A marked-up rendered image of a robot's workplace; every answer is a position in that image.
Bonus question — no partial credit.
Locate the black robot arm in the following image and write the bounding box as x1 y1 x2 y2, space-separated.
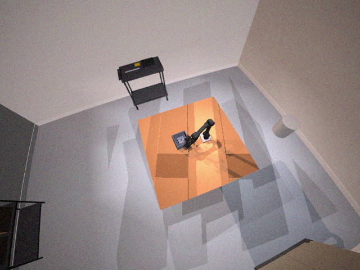
185 119 215 147

